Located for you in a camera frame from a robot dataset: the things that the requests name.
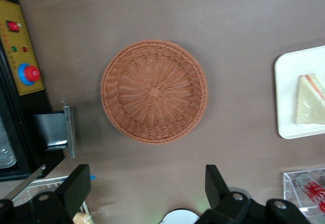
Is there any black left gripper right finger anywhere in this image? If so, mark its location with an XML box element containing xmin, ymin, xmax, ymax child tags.
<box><xmin>200</xmin><ymin>165</ymin><xmax>312</xmax><ymax>224</ymax></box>

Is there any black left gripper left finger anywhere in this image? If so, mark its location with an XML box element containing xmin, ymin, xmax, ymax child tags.
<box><xmin>0</xmin><ymin>164</ymin><xmax>91</xmax><ymax>224</ymax></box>

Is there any triangle sandwich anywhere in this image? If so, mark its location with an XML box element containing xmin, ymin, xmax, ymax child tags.
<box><xmin>295</xmin><ymin>73</ymin><xmax>325</xmax><ymax>125</ymax></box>

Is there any round brown wicker basket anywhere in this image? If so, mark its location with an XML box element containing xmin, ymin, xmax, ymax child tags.
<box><xmin>100</xmin><ymin>39</ymin><xmax>209</xmax><ymax>146</ymax></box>

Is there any white plastic tray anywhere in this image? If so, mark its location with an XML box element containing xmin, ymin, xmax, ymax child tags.
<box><xmin>273</xmin><ymin>45</ymin><xmax>325</xmax><ymax>140</ymax></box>

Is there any packaged brown snack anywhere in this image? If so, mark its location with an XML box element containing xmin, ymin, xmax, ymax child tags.
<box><xmin>73</xmin><ymin>211</ymin><xmax>93</xmax><ymax>224</ymax></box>

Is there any white round disc device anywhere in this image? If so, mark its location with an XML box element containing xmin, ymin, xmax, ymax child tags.
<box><xmin>160</xmin><ymin>210</ymin><xmax>201</xmax><ymax>224</ymax></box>

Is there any silver metal strip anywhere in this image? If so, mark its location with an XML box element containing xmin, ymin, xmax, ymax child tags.
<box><xmin>0</xmin><ymin>165</ymin><xmax>46</xmax><ymax>201</ymax></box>

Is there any silver metal bar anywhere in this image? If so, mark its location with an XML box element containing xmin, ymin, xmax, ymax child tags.
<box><xmin>63</xmin><ymin>106</ymin><xmax>76</xmax><ymax>159</ymax></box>

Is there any clear acrylic box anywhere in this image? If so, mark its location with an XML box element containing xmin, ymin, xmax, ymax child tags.
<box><xmin>282</xmin><ymin>168</ymin><xmax>325</xmax><ymax>221</ymax></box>

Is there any steel pan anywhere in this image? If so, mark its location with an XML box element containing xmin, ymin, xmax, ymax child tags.
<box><xmin>0</xmin><ymin>124</ymin><xmax>17</xmax><ymax>169</ymax></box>

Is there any black machine cabinet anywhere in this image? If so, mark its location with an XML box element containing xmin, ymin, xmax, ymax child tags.
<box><xmin>0</xmin><ymin>0</ymin><xmax>69</xmax><ymax>183</ymax></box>

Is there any red cola can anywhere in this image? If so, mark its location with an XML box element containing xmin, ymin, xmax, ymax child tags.
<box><xmin>294</xmin><ymin>174</ymin><xmax>325</xmax><ymax>207</ymax></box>

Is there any red emergency stop button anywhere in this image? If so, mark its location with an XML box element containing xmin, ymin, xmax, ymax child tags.
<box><xmin>17</xmin><ymin>63</ymin><xmax>41</xmax><ymax>86</ymax></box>

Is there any yellow control panel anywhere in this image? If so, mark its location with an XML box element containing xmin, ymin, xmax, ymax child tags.
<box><xmin>0</xmin><ymin>0</ymin><xmax>46</xmax><ymax>97</ymax></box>

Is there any brown table mat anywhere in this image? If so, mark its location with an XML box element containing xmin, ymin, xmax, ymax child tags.
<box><xmin>0</xmin><ymin>0</ymin><xmax>325</xmax><ymax>224</ymax></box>

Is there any red rocker switch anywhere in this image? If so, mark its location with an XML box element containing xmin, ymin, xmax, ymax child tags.
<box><xmin>6</xmin><ymin>20</ymin><xmax>21</xmax><ymax>33</ymax></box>

